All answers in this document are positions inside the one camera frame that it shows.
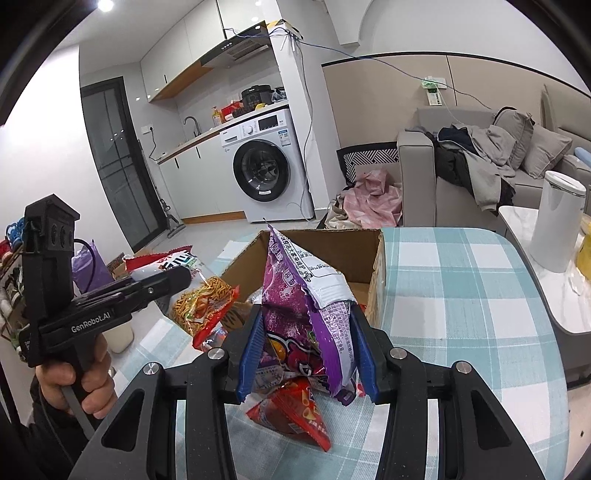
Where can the grey pillow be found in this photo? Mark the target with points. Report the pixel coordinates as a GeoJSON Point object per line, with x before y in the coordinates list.
{"type": "Point", "coordinates": [547, 150]}
{"type": "Point", "coordinates": [515, 134]}

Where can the blue shoes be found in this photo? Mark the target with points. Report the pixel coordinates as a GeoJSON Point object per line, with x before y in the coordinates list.
{"type": "Point", "coordinates": [16, 230]}

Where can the person's left forearm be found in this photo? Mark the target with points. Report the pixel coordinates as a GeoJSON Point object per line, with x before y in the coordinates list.
{"type": "Point", "coordinates": [32, 443]}

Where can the grey sofa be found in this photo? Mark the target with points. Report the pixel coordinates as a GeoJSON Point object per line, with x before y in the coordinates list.
{"type": "Point", "coordinates": [415, 184]}

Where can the small cardboard box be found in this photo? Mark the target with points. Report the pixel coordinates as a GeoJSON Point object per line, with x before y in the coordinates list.
{"type": "Point", "coordinates": [117, 266]}

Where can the red shoes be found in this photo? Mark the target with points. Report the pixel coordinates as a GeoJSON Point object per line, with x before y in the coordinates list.
{"type": "Point", "coordinates": [5, 249]}

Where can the white container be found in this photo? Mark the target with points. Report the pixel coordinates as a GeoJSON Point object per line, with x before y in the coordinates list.
{"type": "Point", "coordinates": [121, 337]}

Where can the red box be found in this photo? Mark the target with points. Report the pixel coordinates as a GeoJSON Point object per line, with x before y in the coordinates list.
{"type": "Point", "coordinates": [231, 112]}

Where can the brown cardboard box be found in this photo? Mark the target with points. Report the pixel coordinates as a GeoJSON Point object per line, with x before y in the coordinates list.
{"type": "Point", "coordinates": [337, 258]}

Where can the red chips packet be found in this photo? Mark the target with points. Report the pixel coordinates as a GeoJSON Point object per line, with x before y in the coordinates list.
{"type": "Point", "coordinates": [291, 415]}

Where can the purple snack bag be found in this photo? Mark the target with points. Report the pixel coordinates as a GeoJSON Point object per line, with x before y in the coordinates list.
{"type": "Point", "coordinates": [295, 323]}

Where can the person's left hand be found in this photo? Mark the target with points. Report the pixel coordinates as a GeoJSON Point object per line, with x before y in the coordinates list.
{"type": "Point", "coordinates": [55, 381]}

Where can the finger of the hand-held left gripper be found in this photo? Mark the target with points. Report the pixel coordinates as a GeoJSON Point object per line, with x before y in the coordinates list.
{"type": "Point", "coordinates": [101, 294]}
{"type": "Point", "coordinates": [168, 280]}

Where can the yellow bottle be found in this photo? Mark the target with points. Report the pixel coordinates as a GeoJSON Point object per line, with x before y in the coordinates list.
{"type": "Point", "coordinates": [217, 117]}

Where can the checked tablecloth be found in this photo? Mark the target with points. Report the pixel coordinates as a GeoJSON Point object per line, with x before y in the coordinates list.
{"type": "Point", "coordinates": [438, 277]}

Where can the pile of clothes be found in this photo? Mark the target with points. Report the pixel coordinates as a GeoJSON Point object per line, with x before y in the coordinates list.
{"type": "Point", "coordinates": [489, 157]}

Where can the pink cloth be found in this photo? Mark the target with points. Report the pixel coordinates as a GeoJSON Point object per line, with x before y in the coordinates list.
{"type": "Point", "coordinates": [374, 203]}

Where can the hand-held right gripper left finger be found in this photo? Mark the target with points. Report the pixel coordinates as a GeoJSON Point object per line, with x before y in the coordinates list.
{"type": "Point", "coordinates": [251, 355]}

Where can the white noodle snack bag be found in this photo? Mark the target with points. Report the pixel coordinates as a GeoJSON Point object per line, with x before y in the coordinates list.
{"type": "Point", "coordinates": [203, 304]}

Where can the shoe rack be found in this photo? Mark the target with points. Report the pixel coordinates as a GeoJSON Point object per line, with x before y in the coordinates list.
{"type": "Point", "coordinates": [9, 295]}

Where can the black patterned basket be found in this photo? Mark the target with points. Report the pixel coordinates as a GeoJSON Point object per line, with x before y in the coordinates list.
{"type": "Point", "coordinates": [369, 157]}

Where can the white kettle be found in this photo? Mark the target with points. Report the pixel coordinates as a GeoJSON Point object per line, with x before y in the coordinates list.
{"type": "Point", "coordinates": [554, 221]}

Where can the white wall cabinets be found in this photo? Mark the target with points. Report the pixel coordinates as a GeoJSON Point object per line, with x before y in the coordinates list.
{"type": "Point", "coordinates": [184, 50]}

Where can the dark glass door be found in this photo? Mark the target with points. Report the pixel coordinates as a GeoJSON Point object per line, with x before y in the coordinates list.
{"type": "Point", "coordinates": [115, 161]}

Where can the black pressure cooker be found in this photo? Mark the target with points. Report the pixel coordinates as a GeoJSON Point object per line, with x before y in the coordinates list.
{"type": "Point", "coordinates": [256, 97]}

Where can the white side table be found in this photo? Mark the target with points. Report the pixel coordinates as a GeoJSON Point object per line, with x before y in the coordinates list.
{"type": "Point", "coordinates": [540, 295]}

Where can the purple plastic bag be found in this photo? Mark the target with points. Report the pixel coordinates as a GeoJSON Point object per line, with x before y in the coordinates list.
{"type": "Point", "coordinates": [92, 272]}

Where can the yellow plastic bag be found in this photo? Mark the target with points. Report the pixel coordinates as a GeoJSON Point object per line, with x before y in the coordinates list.
{"type": "Point", "coordinates": [584, 258]}

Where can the white base cabinets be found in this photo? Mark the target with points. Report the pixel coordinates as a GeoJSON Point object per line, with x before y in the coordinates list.
{"type": "Point", "coordinates": [203, 184]}

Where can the kitchen faucet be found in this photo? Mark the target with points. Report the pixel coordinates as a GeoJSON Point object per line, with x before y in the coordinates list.
{"type": "Point", "coordinates": [191, 124]}

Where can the white washing machine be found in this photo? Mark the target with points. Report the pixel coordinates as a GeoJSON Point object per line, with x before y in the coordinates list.
{"type": "Point", "coordinates": [263, 134]}

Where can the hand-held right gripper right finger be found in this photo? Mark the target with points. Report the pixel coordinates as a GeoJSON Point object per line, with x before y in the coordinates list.
{"type": "Point", "coordinates": [364, 364]}

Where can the mop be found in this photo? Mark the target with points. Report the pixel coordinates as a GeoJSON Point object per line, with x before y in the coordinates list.
{"type": "Point", "coordinates": [173, 221]}

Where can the range hood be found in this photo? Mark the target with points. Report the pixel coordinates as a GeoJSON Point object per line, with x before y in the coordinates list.
{"type": "Point", "coordinates": [240, 48]}

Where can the wall control panel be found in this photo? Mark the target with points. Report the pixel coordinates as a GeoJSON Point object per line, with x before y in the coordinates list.
{"type": "Point", "coordinates": [434, 94]}

